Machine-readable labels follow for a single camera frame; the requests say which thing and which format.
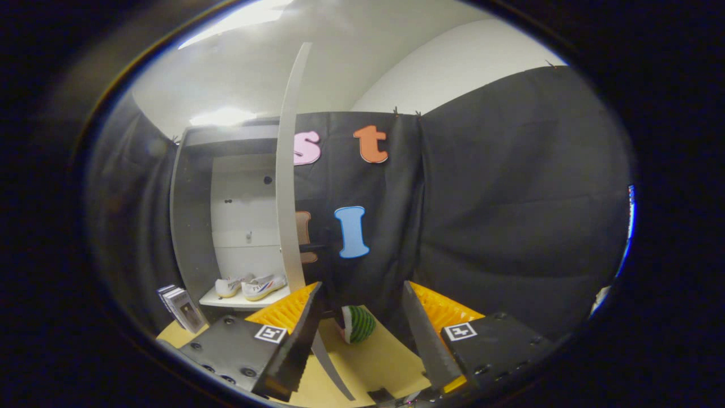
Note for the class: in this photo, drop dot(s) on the toy watermelon slice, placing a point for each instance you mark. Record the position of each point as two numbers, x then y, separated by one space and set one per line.
359 326

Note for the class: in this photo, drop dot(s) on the white shoe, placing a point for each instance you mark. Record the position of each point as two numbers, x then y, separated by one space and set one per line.
263 289
226 288

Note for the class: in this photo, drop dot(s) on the white shoe cabinet door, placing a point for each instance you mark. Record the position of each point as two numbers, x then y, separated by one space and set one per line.
286 198

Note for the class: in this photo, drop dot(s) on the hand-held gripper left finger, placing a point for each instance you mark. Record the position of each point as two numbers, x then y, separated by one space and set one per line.
300 351

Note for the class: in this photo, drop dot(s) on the grey shoe cabinet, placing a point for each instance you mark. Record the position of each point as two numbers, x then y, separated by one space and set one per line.
190 226

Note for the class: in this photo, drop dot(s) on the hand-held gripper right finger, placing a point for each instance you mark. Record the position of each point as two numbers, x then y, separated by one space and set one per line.
430 345

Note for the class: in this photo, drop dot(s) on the stack of booklets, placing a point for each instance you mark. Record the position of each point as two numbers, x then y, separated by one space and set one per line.
187 311

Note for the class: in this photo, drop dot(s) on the black backdrop cloth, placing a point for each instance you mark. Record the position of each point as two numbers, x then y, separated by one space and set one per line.
510 198

